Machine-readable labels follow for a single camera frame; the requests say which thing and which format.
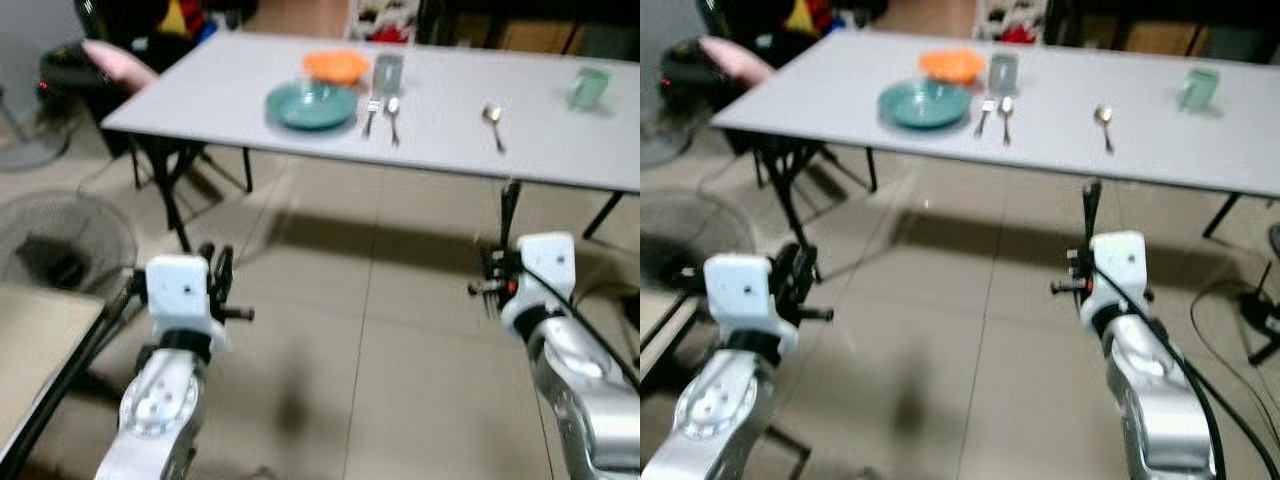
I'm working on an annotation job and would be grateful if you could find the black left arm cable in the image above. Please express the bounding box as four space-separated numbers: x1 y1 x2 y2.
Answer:
0 275 149 476
640 290 706 391

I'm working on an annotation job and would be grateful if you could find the grey round stand base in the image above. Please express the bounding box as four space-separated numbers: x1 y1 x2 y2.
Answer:
0 85 69 171
640 100 693 167

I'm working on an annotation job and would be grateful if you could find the green plate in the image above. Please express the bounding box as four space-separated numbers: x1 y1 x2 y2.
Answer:
878 78 973 130
264 80 359 132

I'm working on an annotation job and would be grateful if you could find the black bag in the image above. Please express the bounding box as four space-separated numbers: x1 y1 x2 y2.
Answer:
660 40 743 103
38 45 131 103

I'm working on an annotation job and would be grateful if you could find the grey cup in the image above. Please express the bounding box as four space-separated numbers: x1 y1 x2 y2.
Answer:
372 53 405 96
988 52 1021 96

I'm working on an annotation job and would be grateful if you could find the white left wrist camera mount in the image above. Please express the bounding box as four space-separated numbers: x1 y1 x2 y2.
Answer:
703 254 801 353
145 255 229 351

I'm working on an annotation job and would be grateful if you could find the black folding table leg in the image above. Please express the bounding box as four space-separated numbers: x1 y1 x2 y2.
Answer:
1200 193 1246 239
583 190 626 241
128 133 256 253
745 133 881 253

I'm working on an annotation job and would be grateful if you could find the orange bowl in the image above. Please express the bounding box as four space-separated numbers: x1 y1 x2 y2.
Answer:
302 50 371 87
918 48 987 85

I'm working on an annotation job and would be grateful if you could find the black floor stand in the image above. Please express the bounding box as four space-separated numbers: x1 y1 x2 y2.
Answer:
1190 225 1280 367

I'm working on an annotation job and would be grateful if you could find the small beige table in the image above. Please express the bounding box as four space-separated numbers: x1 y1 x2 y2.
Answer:
640 290 673 353
0 285 107 453

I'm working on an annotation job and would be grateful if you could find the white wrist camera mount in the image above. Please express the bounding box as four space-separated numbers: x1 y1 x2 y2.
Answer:
1085 232 1151 333
145 255 229 351
500 233 578 336
703 254 801 353

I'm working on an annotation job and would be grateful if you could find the pink pillow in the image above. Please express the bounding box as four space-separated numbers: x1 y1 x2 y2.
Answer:
82 38 161 93
698 35 776 86

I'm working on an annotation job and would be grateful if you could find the green mug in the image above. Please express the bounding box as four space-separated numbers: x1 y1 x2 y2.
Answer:
1177 66 1221 112
567 66 613 112

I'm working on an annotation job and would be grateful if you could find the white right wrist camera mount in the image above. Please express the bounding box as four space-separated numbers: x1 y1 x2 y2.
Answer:
1085 232 1151 333
500 233 578 336

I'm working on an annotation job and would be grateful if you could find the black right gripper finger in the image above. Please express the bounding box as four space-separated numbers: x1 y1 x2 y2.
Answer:
499 180 522 253
1082 180 1103 251

